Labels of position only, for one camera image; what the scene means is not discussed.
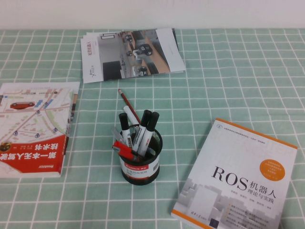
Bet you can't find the red and black pen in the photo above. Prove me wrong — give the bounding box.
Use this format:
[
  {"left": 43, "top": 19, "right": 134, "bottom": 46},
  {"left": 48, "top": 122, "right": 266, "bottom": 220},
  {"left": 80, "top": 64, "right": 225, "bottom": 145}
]
[{"left": 113, "top": 140, "right": 142, "bottom": 158}]

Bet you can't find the white marker pen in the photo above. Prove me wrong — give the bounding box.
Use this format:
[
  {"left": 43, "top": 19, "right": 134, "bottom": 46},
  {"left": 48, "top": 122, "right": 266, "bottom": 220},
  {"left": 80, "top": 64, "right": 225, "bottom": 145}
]
[{"left": 122, "top": 105, "right": 140, "bottom": 125}]

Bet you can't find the transparent grey pen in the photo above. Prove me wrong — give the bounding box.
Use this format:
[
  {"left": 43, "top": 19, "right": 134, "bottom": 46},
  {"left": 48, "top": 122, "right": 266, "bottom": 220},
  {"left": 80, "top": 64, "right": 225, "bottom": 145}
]
[{"left": 112, "top": 127, "right": 125, "bottom": 144}]

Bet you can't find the red pen with silver tip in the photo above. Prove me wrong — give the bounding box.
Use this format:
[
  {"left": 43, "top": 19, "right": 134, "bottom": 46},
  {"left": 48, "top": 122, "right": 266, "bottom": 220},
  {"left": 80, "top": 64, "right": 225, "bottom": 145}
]
[{"left": 112, "top": 146, "right": 139, "bottom": 162}]

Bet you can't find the black mesh pen holder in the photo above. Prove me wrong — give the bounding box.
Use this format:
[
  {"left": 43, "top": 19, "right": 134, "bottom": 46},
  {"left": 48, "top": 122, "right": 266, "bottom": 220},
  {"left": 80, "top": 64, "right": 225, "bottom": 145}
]
[{"left": 115, "top": 124, "right": 163, "bottom": 186}]

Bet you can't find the white marker with black cap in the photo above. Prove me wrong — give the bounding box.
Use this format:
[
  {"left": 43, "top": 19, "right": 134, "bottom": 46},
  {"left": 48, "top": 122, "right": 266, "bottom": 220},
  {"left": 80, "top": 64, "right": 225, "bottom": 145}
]
[
  {"left": 132, "top": 109, "right": 153, "bottom": 154},
  {"left": 139, "top": 111, "right": 160, "bottom": 157},
  {"left": 118, "top": 113, "right": 134, "bottom": 150}
]

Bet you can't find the red pencil with eraser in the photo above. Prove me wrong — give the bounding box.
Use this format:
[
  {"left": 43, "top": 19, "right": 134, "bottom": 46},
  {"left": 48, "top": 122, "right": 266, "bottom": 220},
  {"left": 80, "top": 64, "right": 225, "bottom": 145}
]
[{"left": 118, "top": 88, "right": 141, "bottom": 124}]

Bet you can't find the robot photo brochure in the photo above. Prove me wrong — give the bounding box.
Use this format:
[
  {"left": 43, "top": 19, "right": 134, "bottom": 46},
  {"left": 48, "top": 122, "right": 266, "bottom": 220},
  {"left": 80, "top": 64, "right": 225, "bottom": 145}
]
[{"left": 80, "top": 29, "right": 186, "bottom": 84}]

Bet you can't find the white orange ROS book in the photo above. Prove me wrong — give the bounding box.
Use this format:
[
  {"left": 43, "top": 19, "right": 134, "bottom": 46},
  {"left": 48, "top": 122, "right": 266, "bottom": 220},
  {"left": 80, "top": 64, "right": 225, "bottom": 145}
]
[{"left": 171, "top": 117, "right": 298, "bottom": 229}]

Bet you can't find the red white map book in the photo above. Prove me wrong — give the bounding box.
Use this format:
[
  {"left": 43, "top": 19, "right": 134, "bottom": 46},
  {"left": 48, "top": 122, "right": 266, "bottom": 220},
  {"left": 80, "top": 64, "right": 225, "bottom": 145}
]
[{"left": 0, "top": 82, "right": 81, "bottom": 178}]

